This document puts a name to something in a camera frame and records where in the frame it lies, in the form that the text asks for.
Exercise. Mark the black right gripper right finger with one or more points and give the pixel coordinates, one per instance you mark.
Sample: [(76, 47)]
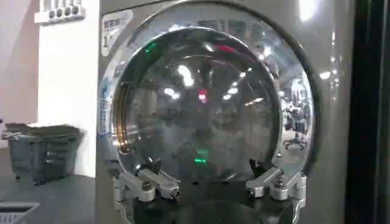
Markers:
[(274, 185)]

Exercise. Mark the dark clothes in basket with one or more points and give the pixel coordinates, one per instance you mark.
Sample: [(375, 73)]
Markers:
[(45, 130)]

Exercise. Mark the grey plastic laundry basket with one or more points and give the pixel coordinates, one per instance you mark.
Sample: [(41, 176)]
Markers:
[(42, 155)]

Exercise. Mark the white energy label sticker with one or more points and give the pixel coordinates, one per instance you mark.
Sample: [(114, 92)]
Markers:
[(113, 30)]

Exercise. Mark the white wall socket strip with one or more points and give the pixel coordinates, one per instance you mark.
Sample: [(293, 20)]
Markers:
[(59, 12)]

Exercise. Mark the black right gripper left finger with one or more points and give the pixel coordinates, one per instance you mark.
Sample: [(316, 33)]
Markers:
[(143, 182)]

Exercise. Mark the grey dryer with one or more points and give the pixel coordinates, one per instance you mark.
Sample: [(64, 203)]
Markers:
[(329, 128)]

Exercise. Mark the round glass dryer door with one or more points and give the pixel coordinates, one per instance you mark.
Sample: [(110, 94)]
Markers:
[(204, 97)]

